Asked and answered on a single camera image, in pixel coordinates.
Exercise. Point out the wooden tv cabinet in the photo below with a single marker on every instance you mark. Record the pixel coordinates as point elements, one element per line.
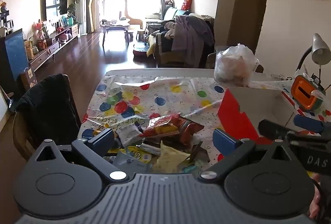
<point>53,44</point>

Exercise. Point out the yellow gold candy packet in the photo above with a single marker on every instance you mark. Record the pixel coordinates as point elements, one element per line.
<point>100,129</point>

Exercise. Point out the silver foil snack packet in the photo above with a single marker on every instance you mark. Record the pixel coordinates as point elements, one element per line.
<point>151,149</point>

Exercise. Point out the white blue snack packet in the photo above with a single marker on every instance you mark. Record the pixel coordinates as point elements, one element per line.
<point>130,134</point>

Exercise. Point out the orange green tissue holder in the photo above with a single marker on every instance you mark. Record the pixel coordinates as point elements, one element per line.
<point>301,90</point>

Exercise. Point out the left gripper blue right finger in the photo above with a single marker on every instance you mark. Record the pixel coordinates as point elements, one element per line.
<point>226,143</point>

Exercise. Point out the red white cardboard box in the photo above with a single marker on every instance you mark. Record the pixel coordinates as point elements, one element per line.
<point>242,109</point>

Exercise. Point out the dark brown snack packet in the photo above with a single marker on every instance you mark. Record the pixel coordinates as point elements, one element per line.
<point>199,153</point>

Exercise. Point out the person's right hand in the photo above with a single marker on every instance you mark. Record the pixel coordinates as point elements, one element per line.
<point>314,209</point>

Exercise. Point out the blue front cabinet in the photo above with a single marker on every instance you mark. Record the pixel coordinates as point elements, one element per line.
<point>13,62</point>

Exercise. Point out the grey blue snack packet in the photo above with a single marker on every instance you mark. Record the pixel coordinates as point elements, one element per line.
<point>130,164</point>

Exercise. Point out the clear tub with plastic bag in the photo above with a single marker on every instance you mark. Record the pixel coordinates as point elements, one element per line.
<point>235,66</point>

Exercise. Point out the wall television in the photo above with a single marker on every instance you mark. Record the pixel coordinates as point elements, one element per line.
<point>51,9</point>

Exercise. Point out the red chips bag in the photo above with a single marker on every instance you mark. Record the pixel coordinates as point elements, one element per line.
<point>172,126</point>

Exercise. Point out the wooden coffee table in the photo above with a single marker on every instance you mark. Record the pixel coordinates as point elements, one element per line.
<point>120,25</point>

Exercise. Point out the pale yellow snack packet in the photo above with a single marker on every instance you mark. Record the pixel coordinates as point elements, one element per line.
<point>169,160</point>

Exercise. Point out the colourful balloon tablecloth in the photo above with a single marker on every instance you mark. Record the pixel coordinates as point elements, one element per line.
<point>120,101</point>

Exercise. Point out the yellow cartoon snack packet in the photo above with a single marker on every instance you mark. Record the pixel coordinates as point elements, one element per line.
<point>132,151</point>

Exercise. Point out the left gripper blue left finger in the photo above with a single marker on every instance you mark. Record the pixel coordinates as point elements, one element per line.
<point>100,144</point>

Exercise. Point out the grey desk lamp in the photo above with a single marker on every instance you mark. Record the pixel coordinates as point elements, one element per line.
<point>320,54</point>

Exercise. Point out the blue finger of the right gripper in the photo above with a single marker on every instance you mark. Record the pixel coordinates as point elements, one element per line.
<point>310,124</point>
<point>272,130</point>

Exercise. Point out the wooden chair with black jacket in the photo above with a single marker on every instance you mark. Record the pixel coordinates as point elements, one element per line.
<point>45,111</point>

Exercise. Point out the sofa with piled clothes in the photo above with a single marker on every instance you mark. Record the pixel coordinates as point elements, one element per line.
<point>184,41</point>

